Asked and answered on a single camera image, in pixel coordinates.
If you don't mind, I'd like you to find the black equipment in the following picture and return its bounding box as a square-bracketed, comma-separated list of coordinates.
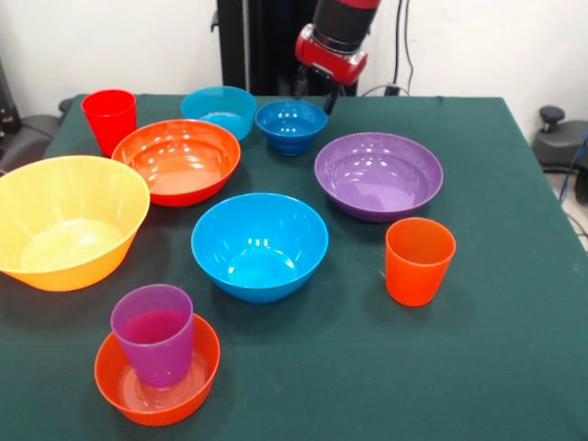
[0, 59, 22, 135]

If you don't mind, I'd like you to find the small dark blue bowl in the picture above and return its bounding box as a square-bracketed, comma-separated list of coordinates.
[254, 97, 328, 156]

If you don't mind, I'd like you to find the wide orange bowl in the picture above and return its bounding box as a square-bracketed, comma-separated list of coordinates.
[111, 119, 242, 209]

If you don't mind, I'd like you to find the wide purple bowl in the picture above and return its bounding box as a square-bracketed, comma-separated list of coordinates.
[314, 131, 445, 224]

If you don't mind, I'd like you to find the dark green tablecloth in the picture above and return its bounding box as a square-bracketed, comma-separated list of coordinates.
[0, 94, 588, 441]

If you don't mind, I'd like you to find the teal bowl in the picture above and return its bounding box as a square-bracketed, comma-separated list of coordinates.
[179, 85, 258, 142]

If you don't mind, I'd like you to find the orange cup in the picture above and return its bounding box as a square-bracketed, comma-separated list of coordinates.
[385, 218, 458, 308]

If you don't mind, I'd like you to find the red cup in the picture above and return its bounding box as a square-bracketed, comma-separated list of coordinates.
[80, 89, 138, 159]

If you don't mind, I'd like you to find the small orange bowl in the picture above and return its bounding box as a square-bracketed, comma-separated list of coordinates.
[94, 313, 221, 427]

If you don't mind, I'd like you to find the blue cable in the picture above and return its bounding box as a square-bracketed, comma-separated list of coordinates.
[557, 130, 588, 206]

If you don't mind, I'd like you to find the yellow bowl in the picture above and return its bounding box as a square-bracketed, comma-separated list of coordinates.
[0, 154, 152, 293]

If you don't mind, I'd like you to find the black wall cable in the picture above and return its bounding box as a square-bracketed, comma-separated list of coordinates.
[362, 0, 417, 97]

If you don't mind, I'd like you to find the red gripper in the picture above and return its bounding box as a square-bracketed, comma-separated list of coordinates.
[294, 23, 368, 115]

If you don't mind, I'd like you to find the purple cup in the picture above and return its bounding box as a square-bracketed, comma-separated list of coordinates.
[110, 283, 195, 389]

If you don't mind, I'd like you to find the large blue bowl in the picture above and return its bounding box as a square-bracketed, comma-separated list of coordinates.
[190, 192, 330, 305]

